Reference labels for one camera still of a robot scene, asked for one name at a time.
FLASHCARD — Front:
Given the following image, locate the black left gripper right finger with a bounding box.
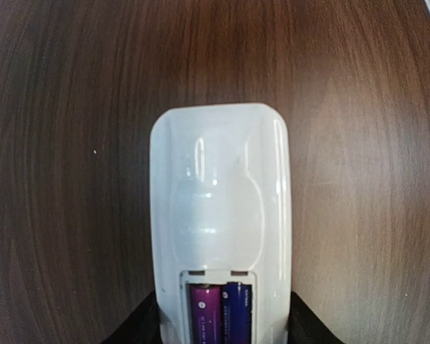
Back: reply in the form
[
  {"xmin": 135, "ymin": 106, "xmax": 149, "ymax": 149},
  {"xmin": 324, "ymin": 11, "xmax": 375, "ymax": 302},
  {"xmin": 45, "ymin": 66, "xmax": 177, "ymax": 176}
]
[{"xmin": 287, "ymin": 292, "xmax": 343, "ymax": 344}]

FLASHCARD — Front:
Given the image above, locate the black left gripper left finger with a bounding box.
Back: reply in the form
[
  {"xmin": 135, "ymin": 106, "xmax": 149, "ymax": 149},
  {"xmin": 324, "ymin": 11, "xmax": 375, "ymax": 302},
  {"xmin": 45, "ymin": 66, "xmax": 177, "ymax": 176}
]
[{"xmin": 101, "ymin": 292, "xmax": 161, "ymax": 344}]

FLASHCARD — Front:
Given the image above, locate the blue red battery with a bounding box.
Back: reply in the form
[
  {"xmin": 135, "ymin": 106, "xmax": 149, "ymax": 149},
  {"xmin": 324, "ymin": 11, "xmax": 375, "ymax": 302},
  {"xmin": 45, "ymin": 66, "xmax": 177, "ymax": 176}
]
[
  {"xmin": 189, "ymin": 285, "xmax": 222, "ymax": 344},
  {"xmin": 221, "ymin": 282, "xmax": 252, "ymax": 343}
]

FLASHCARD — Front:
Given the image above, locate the white remote control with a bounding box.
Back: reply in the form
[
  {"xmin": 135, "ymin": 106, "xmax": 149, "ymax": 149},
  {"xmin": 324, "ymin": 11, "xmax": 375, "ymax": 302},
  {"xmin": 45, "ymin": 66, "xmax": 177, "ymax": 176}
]
[{"xmin": 150, "ymin": 103, "xmax": 292, "ymax": 343}]

